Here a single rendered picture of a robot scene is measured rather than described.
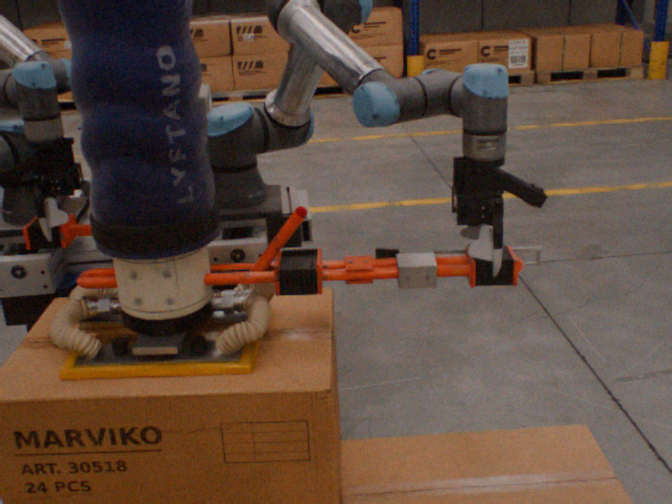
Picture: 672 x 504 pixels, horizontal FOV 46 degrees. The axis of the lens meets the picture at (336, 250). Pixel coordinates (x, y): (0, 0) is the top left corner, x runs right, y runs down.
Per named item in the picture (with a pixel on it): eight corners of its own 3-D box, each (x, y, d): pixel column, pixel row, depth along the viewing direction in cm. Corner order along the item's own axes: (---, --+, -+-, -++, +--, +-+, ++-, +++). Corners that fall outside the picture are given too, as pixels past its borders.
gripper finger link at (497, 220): (489, 249, 140) (487, 201, 140) (499, 249, 140) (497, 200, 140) (493, 249, 135) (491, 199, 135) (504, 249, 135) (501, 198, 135)
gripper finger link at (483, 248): (467, 277, 140) (464, 226, 140) (500, 276, 139) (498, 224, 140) (469, 278, 136) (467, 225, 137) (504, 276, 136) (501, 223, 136)
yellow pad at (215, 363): (58, 381, 137) (53, 356, 135) (76, 352, 146) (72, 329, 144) (253, 375, 136) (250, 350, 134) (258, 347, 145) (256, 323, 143)
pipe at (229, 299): (59, 357, 137) (53, 328, 135) (100, 295, 160) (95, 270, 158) (252, 351, 136) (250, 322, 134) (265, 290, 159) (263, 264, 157)
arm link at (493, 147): (502, 125, 138) (511, 136, 130) (501, 150, 140) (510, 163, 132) (459, 127, 138) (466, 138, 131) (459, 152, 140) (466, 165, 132)
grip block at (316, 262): (275, 298, 141) (273, 268, 139) (279, 276, 150) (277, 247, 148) (322, 296, 141) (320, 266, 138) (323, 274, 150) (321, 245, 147)
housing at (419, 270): (398, 290, 142) (398, 267, 140) (396, 274, 148) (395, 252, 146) (437, 288, 141) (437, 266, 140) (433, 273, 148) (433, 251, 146)
